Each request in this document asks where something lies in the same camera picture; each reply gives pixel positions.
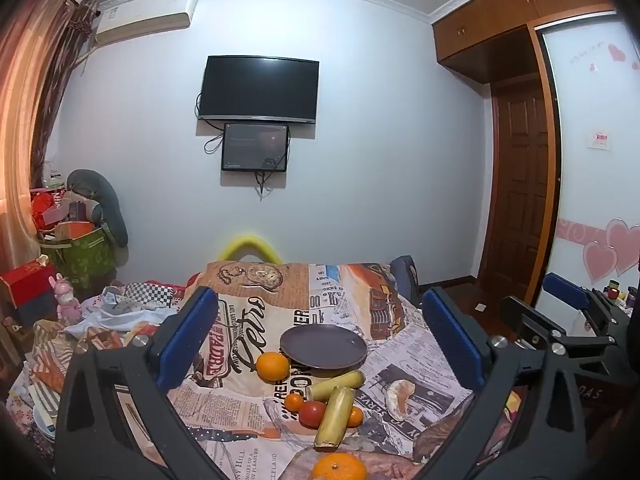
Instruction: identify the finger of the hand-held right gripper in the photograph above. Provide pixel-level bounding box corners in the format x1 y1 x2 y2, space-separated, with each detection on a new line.
500 296 620 357
544 272 632 332

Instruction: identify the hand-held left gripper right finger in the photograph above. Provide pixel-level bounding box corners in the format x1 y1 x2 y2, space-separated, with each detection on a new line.
414 286 598 480

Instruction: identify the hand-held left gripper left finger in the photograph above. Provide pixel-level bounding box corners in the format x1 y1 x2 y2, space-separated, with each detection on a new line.
54 286 237 480

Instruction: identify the bread piece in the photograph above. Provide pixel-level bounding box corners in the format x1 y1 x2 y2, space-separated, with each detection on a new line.
385 379 417 422

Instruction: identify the large orange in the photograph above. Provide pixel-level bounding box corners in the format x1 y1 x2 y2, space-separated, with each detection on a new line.
255 352 291 384
312 452 367 480

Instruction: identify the yellow corn cob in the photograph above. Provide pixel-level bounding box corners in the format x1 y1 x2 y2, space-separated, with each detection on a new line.
313 385 356 450
306 370 365 403

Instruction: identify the dark grey round plate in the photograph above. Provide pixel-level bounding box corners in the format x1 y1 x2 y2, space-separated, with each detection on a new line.
279 324 368 372

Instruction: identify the red tomato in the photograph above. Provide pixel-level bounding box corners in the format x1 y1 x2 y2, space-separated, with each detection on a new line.
298 400 328 430

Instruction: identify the black white checkered cloth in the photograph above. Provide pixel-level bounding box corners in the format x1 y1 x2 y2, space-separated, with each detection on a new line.
122 282 176 308

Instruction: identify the printed newspaper-pattern blanket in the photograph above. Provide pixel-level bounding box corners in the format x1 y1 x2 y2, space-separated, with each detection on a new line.
10 260 507 480

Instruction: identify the light blue cloth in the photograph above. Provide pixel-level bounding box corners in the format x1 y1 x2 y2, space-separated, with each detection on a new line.
64 285 178 338

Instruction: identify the dark blue chair back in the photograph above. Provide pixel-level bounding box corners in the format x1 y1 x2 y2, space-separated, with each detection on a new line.
389 255 422 307

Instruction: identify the brown wooden door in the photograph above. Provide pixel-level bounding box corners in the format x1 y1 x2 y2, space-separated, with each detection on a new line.
477 72 552 306

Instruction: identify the white heart-patterned wardrobe door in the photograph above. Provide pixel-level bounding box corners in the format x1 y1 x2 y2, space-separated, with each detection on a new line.
537 10 640 321

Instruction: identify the pink toy figure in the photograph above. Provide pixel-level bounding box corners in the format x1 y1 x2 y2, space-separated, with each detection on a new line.
48 273 83 326

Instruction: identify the green patterned storage box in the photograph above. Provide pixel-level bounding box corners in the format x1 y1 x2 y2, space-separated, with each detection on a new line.
41 225 118 295

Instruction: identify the grey plush pillow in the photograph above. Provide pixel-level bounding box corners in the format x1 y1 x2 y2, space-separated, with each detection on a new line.
66 169 130 249

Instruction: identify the red gift box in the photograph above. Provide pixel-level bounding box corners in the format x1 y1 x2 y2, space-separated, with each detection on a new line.
0 259 59 327

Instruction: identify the orange brown curtain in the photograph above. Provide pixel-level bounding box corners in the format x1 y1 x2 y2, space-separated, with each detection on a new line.
0 0 99 273

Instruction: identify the wooden overhead cabinet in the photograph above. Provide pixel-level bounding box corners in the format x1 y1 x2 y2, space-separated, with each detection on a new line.
432 0 620 86

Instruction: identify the white air conditioner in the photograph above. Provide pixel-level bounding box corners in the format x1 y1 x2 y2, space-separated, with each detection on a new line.
94 0 199 45

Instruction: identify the hanging black cable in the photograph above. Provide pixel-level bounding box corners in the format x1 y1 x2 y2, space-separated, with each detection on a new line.
254 170 274 202

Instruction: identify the small black wall monitor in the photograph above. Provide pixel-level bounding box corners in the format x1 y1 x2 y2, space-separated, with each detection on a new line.
221 122 290 173

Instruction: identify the black wall television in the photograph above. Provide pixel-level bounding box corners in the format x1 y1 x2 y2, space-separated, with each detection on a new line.
197 55 321 125

